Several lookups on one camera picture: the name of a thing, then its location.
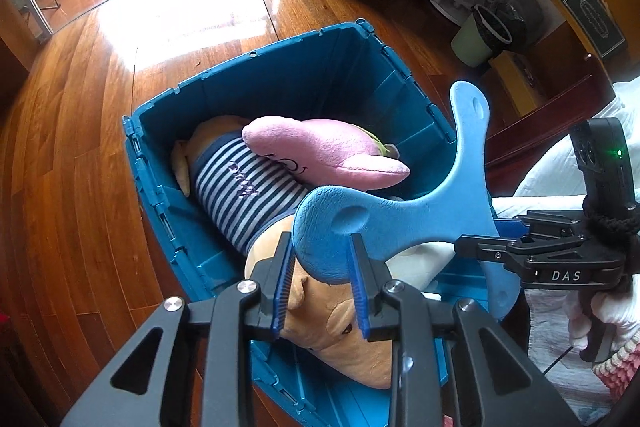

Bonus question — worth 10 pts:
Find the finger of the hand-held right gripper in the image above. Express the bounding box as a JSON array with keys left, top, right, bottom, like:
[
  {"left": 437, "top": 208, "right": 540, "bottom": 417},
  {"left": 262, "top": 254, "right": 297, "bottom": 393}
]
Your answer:
[
  {"left": 494, "top": 212, "right": 576, "bottom": 240},
  {"left": 454, "top": 234, "right": 523, "bottom": 269}
]

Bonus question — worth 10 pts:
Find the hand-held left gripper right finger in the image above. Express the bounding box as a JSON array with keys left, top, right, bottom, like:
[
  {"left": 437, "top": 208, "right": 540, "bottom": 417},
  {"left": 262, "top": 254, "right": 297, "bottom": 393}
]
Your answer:
[{"left": 349, "top": 233, "right": 583, "bottom": 427}]

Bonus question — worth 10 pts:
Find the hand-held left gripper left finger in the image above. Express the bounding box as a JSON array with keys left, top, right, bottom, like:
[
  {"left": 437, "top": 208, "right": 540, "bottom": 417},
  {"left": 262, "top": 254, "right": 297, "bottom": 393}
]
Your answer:
[{"left": 60, "top": 231, "right": 297, "bottom": 427}]

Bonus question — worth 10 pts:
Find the blue three-armed boomerang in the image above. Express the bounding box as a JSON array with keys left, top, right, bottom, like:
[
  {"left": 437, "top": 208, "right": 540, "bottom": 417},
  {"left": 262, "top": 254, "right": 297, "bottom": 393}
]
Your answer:
[{"left": 292, "top": 79, "right": 521, "bottom": 320}]

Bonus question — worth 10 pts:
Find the large pink plush green hat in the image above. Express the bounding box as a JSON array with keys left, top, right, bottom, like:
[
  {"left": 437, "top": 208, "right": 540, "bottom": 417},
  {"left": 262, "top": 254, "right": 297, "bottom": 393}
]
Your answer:
[{"left": 241, "top": 117, "right": 411, "bottom": 190}]

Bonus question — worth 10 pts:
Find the blue plastic storage bin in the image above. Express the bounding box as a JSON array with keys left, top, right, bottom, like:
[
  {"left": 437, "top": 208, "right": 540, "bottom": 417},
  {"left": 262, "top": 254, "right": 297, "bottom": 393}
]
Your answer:
[{"left": 122, "top": 23, "right": 501, "bottom": 427}]

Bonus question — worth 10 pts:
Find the person's right hand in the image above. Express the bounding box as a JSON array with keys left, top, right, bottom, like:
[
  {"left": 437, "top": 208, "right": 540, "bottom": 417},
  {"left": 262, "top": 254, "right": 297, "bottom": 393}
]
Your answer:
[{"left": 567, "top": 277, "right": 640, "bottom": 353}]

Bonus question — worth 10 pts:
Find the brown dog plush striped shirt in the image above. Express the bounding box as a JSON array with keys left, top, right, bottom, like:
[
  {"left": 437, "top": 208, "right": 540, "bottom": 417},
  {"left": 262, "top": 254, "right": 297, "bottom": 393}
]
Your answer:
[{"left": 172, "top": 116, "right": 441, "bottom": 390}]

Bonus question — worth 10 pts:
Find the green trash bin black liner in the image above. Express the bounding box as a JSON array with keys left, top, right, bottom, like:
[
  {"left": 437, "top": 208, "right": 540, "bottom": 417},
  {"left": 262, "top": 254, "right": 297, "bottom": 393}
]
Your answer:
[{"left": 450, "top": 0, "right": 543, "bottom": 68}]

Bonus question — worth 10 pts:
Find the dark box with framed label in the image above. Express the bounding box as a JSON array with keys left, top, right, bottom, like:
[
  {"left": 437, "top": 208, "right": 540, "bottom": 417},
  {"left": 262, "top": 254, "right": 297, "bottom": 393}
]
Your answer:
[{"left": 560, "top": 0, "right": 628, "bottom": 60}]

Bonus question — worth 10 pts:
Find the wooden bed frame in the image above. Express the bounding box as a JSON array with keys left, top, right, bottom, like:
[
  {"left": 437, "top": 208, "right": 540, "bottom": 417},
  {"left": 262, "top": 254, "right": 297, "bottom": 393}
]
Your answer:
[{"left": 480, "top": 57, "right": 618, "bottom": 170}]

